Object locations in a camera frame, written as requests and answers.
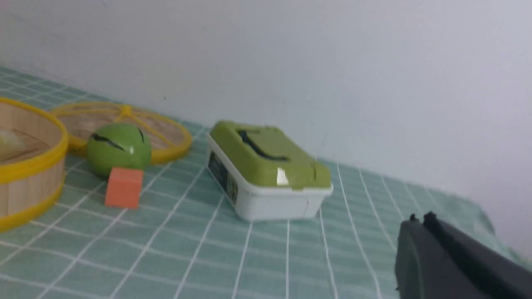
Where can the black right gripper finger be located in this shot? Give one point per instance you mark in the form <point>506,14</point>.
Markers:
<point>435,260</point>

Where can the woven bamboo steamer lid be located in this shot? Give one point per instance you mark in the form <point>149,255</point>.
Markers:
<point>170,140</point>

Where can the bamboo steamer tray yellow rim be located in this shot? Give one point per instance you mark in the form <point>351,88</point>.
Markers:
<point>32,182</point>

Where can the green lidded white box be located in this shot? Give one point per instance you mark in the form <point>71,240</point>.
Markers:
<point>264,175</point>

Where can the orange foam cube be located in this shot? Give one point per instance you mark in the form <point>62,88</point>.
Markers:
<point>124,188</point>

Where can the green toy ball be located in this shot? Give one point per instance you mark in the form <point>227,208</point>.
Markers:
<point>118,145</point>

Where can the pale green dumpling right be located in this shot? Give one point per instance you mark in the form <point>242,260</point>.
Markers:
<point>10,143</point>

